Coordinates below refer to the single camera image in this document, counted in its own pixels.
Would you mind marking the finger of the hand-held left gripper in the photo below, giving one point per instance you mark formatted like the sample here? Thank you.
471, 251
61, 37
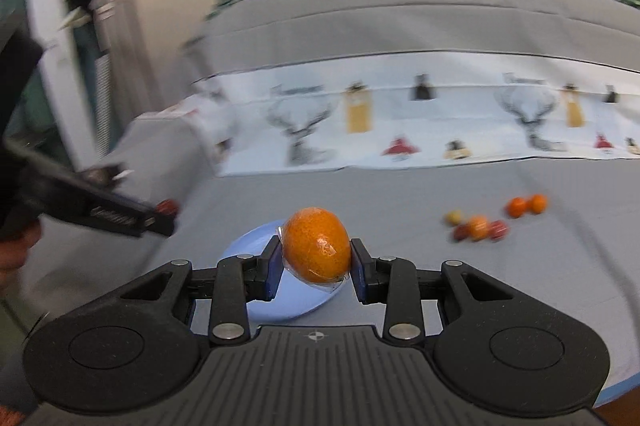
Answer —
105, 176
120, 216

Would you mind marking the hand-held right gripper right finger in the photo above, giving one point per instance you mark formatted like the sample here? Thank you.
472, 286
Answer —
358, 271

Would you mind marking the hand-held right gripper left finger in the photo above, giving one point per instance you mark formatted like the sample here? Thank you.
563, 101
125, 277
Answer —
274, 268

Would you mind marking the light blue plate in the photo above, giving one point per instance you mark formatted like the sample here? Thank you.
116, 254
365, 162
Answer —
290, 301

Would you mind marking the plastic-wrapped speckled orange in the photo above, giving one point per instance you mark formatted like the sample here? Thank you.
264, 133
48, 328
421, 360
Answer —
315, 243

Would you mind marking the small yellow fruit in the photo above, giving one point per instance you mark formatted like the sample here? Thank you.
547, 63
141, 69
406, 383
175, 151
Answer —
452, 218

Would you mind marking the small smooth orange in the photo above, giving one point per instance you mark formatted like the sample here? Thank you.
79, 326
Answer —
538, 204
516, 207

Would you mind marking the person's left hand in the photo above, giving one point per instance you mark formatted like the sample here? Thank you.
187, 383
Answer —
15, 256

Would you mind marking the white vent grille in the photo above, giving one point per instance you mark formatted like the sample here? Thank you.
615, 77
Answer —
102, 106

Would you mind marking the grey curtain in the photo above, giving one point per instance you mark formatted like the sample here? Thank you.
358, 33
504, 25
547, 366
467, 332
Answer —
135, 71

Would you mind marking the small dark red fruit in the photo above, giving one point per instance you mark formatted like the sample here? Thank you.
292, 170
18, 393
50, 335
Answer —
461, 233

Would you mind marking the small orange-yellow fruit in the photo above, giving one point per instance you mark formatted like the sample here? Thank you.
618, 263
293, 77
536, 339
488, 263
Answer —
479, 226

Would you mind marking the white door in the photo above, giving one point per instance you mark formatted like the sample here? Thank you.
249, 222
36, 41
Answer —
45, 6

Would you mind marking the white deer-print cloth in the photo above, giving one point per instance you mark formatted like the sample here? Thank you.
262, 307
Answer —
450, 121

